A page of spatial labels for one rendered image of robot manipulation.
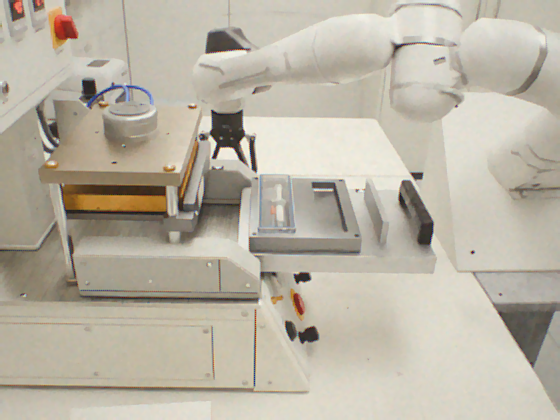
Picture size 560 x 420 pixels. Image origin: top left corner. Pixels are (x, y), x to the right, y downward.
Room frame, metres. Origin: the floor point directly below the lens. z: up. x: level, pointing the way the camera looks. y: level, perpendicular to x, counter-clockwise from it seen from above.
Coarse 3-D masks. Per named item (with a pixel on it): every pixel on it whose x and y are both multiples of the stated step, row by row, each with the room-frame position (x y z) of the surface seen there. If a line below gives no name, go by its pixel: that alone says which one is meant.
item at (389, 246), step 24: (384, 192) 0.86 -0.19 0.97; (240, 216) 0.75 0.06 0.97; (360, 216) 0.77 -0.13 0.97; (384, 216) 0.70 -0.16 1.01; (408, 216) 0.77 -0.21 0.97; (240, 240) 0.68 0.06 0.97; (384, 240) 0.68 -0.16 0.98; (408, 240) 0.70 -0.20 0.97; (264, 264) 0.64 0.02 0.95; (288, 264) 0.64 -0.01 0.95; (312, 264) 0.64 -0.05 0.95; (336, 264) 0.64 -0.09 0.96; (360, 264) 0.65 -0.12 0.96; (384, 264) 0.65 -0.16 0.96; (408, 264) 0.65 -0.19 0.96; (432, 264) 0.65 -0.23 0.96
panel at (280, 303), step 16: (288, 272) 0.81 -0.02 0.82; (272, 288) 0.66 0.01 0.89; (288, 288) 0.75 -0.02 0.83; (272, 304) 0.62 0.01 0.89; (288, 304) 0.70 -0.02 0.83; (288, 320) 0.66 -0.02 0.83; (304, 320) 0.75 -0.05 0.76; (288, 336) 0.61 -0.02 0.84; (304, 352) 0.65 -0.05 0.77; (304, 368) 0.61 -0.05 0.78
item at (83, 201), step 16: (192, 160) 0.77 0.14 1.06; (64, 192) 0.64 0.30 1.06; (80, 192) 0.64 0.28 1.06; (96, 192) 0.64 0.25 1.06; (112, 192) 0.65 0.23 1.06; (128, 192) 0.65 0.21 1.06; (144, 192) 0.65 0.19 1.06; (160, 192) 0.65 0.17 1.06; (80, 208) 0.64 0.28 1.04; (96, 208) 0.64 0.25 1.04; (112, 208) 0.64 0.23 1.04; (128, 208) 0.64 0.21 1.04; (144, 208) 0.64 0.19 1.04; (160, 208) 0.64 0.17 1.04
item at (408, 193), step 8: (400, 184) 0.83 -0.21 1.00; (408, 184) 0.81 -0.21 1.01; (400, 192) 0.82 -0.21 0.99; (408, 192) 0.78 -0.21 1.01; (416, 192) 0.78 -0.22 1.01; (400, 200) 0.82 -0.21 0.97; (408, 200) 0.77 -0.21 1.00; (416, 200) 0.75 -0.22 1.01; (408, 208) 0.76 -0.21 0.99; (416, 208) 0.73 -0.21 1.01; (424, 208) 0.73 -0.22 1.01; (416, 216) 0.72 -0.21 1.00; (424, 216) 0.70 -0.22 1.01; (416, 224) 0.71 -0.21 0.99; (424, 224) 0.69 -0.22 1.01; (432, 224) 0.69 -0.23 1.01; (424, 232) 0.69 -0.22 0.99; (432, 232) 0.69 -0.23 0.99; (424, 240) 0.69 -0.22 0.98
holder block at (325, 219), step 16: (256, 192) 0.79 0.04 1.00; (304, 192) 0.79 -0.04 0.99; (320, 192) 0.83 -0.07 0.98; (336, 192) 0.81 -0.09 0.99; (256, 208) 0.73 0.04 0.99; (304, 208) 0.74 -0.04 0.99; (320, 208) 0.77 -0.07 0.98; (336, 208) 0.77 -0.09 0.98; (352, 208) 0.75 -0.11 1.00; (256, 224) 0.68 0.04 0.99; (304, 224) 0.69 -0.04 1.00; (320, 224) 0.72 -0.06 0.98; (336, 224) 0.72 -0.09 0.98; (352, 224) 0.69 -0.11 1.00; (256, 240) 0.65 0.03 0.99; (272, 240) 0.65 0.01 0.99; (288, 240) 0.65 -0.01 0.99; (304, 240) 0.65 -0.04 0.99; (320, 240) 0.65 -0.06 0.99; (336, 240) 0.65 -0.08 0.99; (352, 240) 0.66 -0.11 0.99
